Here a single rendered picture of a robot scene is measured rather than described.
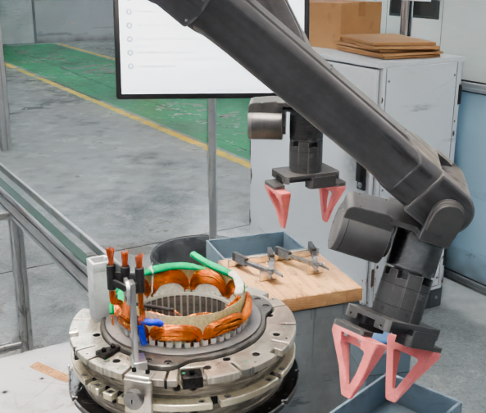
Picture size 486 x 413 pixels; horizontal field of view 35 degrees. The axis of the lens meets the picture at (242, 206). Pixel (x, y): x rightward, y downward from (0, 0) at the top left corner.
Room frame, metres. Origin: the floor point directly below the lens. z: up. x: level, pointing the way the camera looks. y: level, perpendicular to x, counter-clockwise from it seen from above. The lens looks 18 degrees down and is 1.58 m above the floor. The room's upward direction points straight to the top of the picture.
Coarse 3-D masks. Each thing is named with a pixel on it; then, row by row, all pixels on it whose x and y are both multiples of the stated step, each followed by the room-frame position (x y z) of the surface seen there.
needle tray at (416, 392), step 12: (372, 384) 0.87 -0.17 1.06; (384, 384) 0.89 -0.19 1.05; (396, 384) 0.89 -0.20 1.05; (420, 384) 0.87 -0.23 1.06; (360, 396) 0.85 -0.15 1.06; (372, 396) 0.87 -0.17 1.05; (384, 396) 0.89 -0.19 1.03; (408, 396) 0.87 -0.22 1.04; (420, 396) 0.86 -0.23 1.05; (432, 396) 0.85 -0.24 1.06; (444, 396) 0.84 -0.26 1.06; (336, 408) 0.81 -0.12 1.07; (348, 408) 0.83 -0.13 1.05; (360, 408) 0.85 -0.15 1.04; (372, 408) 0.87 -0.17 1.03; (384, 408) 0.87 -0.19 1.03; (396, 408) 0.87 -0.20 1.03; (408, 408) 0.87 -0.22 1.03; (420, 408) 0.86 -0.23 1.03; (432, 408) 0.85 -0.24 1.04; (444, 408) 0.84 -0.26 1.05; (456, 408) 0.82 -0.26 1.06
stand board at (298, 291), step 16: (320, 256) 1.31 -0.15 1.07; (240, 272) 1.24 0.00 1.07; (256, 272) 1.24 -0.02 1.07; (288, 272) 1.24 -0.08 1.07; (304, 272) 1.24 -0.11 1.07; (336, 272) 1.24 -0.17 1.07; (272, 288) 1.17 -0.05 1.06; (288, 288) 1.17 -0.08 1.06; (304, 288) 1.17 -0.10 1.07; (320, 288) 1.17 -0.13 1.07; (336, 288) 1.17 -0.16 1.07; (352, 288) 1.17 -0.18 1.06; (288, 304) 1.13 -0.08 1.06; (304, 304) 1.14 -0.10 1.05; (320, 304) 1.15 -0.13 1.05
